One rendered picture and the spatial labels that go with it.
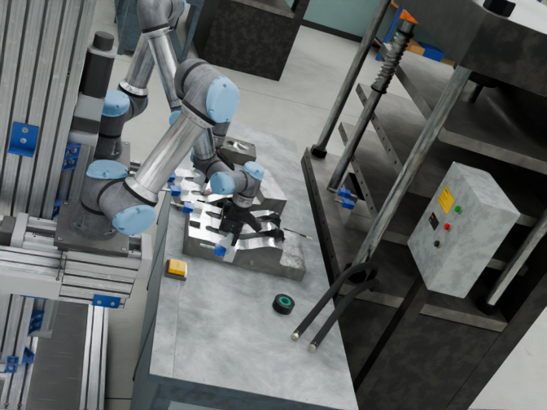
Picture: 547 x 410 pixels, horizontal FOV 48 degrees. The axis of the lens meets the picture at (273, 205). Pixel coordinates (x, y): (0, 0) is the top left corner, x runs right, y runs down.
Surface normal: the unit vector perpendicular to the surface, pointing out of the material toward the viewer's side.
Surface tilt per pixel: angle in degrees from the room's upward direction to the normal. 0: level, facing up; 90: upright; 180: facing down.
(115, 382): 0
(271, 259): 90
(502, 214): 90
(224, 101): 83
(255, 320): 0
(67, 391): 0
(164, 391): 90
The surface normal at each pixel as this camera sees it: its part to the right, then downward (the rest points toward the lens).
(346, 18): 0.24, 0.57
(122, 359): 0.34, -0.81
